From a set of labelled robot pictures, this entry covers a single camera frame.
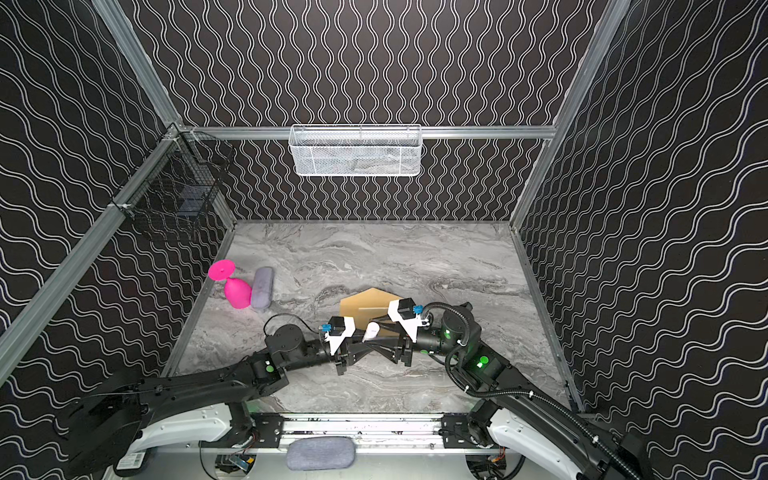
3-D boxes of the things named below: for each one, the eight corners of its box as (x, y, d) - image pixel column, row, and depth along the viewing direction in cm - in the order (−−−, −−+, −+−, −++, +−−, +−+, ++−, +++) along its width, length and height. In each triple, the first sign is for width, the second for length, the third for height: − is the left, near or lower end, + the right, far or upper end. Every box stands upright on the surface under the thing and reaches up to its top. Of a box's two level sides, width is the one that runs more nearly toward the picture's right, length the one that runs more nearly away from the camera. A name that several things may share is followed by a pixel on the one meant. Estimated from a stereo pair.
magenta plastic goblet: (233, 312, 98) (210, 283, 85) (229, 295, 102) (206, 265, 90) (254, 302, 100) (235, 273, 88) (249, 286, 104) (229, 256, 92)
